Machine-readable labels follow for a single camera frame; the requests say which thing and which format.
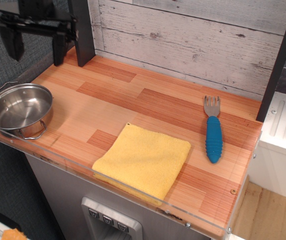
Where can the orange black object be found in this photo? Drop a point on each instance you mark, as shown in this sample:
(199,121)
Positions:
(13,234)

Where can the grey cabinet with dispenser panel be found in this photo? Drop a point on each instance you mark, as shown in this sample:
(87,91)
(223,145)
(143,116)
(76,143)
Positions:
(65,191)

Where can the dark left upright post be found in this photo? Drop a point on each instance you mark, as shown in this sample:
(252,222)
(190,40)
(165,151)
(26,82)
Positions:
(85,49)

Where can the stainless steel pot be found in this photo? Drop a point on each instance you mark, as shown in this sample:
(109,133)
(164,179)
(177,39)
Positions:
(26,110)

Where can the clear acrylic table guard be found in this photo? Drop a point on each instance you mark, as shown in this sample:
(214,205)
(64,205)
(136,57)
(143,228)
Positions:
(85,201)

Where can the blue handled metal fork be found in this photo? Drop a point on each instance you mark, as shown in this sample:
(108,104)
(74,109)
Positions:
(214,137)

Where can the yellow folded cloth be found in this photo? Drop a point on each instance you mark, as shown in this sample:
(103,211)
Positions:
(143,163)

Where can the dark right upright post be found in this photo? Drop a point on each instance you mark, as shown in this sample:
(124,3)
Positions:
(273,82)

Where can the dark upright post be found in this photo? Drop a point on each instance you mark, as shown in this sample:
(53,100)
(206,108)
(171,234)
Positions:
(273,82)
(85,49)

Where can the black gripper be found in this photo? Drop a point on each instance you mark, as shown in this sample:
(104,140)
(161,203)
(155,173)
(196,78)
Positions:
(36,17)

